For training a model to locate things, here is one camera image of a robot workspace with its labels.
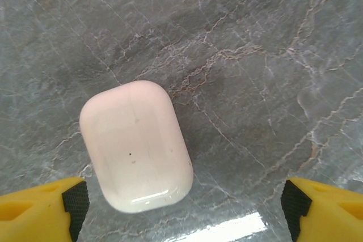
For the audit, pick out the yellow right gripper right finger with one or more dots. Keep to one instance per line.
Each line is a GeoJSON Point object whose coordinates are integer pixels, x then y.
{"type": "Point", "coordinates": [331, 213]}

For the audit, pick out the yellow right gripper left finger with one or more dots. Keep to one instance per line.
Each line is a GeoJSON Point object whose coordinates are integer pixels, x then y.
{"type": "Point", "coordinates": [31, 213]}

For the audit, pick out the white earbuds charging case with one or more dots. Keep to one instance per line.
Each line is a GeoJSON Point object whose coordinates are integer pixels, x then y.
{"type": "Point", "coordinates": [133, 145]}

